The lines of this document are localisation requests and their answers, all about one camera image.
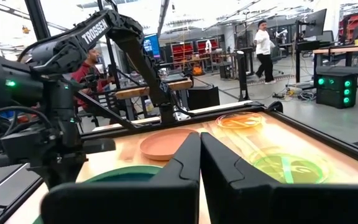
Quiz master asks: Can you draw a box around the orange-red translucent plate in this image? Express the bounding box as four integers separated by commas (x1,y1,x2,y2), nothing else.
215,111,265,130

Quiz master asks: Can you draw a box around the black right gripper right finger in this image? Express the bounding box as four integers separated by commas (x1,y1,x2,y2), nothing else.
200,132,358,224

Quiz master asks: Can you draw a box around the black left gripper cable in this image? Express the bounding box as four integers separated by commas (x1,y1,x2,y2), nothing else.
0,105,53,147

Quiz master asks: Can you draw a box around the wooden workbench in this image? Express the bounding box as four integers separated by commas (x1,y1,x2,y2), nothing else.
114,77,193,121
311,43,358,68

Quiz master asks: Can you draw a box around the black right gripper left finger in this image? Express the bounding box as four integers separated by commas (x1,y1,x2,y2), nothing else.
40,132,201,224

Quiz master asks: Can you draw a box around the black monitor on stand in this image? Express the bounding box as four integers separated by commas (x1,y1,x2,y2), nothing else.
295,8,328,83

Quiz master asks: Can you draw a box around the light green translucent plate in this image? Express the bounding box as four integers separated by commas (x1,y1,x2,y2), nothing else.
252,152,329,184

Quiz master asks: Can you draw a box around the black aluminium table frame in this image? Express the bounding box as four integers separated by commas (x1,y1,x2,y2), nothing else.
0,100,358,224

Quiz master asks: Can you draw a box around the red storage bin rack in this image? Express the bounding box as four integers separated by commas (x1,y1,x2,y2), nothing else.
170,42,195,63
196,37,221,57

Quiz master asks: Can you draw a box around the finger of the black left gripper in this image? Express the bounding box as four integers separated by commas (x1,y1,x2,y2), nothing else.
57,163,86,188
31,166,58,189

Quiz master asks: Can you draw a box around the terracotta plastic plate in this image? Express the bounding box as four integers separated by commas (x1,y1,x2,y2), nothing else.
139,128,198,162

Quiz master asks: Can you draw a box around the person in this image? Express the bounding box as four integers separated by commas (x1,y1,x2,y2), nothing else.
253,19,278,85
70,46,114,110

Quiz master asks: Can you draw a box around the black floor post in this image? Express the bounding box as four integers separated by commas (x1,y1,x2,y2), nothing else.
236,49,251,101

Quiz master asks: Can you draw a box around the black computer with green lights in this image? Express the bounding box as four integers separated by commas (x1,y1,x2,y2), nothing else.
314,73,358,110

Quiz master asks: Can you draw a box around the large dark green plate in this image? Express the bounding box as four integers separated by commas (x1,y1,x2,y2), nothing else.
84,164,163,184

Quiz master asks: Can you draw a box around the black box on floor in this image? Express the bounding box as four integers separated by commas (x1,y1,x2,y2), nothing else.
187,85,221,111

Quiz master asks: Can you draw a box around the monitor with blue screen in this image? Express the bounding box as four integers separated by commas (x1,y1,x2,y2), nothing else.
143,33,162,62

